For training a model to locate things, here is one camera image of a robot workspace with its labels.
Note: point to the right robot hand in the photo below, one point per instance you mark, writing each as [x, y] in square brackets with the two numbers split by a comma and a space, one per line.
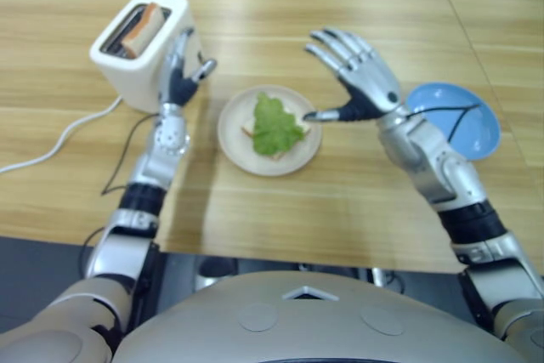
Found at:
[374, 78]

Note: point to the bread slice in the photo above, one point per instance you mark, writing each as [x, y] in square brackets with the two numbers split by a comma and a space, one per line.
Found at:
[278, 154]
[144, 29]

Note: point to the green lettuce leaf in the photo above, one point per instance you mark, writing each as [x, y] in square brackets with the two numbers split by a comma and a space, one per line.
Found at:
[274, 125]

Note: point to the blue plate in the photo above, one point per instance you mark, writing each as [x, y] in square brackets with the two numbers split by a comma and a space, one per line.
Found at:
[480, 125]

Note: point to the cream toaster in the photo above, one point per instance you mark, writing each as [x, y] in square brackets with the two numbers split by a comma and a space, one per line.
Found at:
[144, 69]

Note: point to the robot body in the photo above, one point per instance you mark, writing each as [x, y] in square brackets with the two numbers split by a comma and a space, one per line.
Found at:
[314, 320]

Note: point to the beige plate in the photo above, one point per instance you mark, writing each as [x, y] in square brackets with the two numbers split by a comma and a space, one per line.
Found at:
[242, 146]

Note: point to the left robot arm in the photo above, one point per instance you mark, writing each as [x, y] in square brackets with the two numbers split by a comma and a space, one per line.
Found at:
[140, 218]

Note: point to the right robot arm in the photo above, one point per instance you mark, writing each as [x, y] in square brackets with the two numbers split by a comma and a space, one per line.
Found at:
[459, 193]

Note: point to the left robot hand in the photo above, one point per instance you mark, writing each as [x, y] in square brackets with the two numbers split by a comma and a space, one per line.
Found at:
[182, 84]

